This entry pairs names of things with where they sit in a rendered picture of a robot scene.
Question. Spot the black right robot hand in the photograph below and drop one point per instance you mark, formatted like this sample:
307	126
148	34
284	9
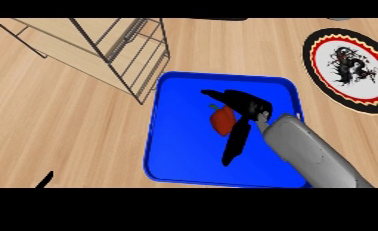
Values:
244	103

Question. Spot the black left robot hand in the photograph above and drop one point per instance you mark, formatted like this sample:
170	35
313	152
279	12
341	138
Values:
46	181

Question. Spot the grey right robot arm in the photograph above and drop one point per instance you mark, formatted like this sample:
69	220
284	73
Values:
310	155

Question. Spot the blue tray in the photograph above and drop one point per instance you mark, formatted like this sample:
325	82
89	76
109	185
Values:
192	141

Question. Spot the dragon print plate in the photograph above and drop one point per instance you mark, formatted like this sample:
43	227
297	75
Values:
347	68

